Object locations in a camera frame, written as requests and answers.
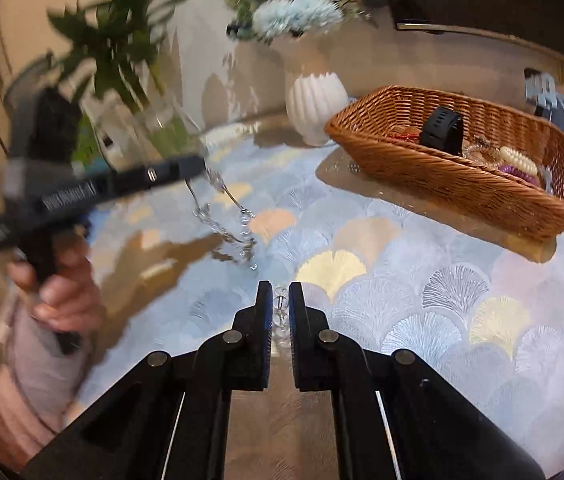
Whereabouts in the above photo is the thin silver chain necklace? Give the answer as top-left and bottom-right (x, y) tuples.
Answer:
(183, 167), (260, 271)

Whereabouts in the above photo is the purple spiral hair tie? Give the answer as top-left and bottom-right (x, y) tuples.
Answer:
(496, 162), (544, 189)

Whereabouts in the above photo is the red cord bracelet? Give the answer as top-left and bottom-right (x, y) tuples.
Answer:
(386, 123), (423, 143)

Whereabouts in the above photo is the cream spiral hair tie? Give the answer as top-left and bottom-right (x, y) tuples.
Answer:
(496, 145), (542, 177)

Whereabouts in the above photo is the black smart watch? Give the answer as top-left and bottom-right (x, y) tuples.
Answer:
(419, 106), (464, 156)

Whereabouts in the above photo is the pink sleeved left forearm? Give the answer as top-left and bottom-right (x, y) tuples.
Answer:
(0, 307), (93, 472)

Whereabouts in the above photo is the person's left hand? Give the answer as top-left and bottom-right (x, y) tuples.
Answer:
(8, 233), (105, 336)

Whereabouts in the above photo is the glass vase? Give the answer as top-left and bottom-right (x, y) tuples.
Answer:
(86, 91), (207, 171)

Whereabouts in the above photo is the white round mirror lamp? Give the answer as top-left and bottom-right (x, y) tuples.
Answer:
(3, 51), (92, 130)

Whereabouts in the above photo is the green bamboo plant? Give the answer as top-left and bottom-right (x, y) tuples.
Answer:
(45, 0), (203, 156)

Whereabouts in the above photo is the white ribbed ceramic vase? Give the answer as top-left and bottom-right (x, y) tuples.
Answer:
(269, 34), (350, 148)

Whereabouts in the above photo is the brown wicker basket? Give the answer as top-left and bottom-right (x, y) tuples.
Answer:
(324, 86), (564, 240)

